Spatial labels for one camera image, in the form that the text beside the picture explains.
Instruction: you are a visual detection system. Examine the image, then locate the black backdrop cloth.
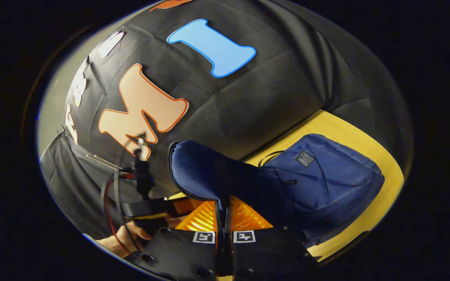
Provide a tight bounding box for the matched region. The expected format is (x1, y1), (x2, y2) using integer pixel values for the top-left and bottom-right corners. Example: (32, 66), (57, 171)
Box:
(39, 0), (413, 240)

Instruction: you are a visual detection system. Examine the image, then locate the blue schoolbag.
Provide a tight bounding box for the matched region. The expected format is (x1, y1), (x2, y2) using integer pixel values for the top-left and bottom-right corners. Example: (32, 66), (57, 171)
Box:
(168, 133), (386, 249)

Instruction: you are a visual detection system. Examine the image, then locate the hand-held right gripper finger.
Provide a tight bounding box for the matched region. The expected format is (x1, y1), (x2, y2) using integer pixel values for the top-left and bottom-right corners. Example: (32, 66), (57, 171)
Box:
(134, 199), (226, 281)
(225, 194), (320, 279)

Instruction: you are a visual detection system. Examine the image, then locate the red cable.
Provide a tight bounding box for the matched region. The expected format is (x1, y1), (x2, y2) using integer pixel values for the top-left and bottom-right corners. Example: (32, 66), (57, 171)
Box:
(105, 173), (136, 250)

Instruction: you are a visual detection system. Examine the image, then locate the black cable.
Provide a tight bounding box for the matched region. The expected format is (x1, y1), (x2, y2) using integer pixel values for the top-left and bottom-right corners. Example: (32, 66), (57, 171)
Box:
(100, 137), (139, 242)

